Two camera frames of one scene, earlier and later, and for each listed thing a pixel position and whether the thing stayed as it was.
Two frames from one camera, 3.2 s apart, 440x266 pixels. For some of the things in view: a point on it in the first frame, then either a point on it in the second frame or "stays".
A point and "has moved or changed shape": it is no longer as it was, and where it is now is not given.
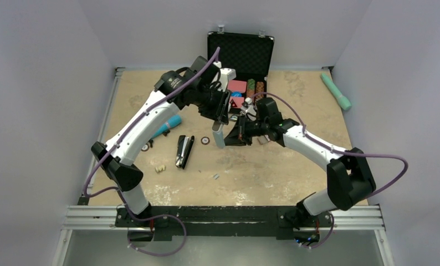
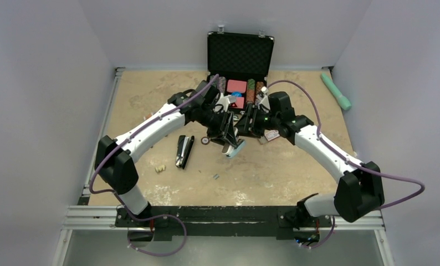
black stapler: (184, 146) stays
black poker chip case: (250, 55) stays
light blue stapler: (217, 129) has moved or changed shape
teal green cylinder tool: (344, 102) stays
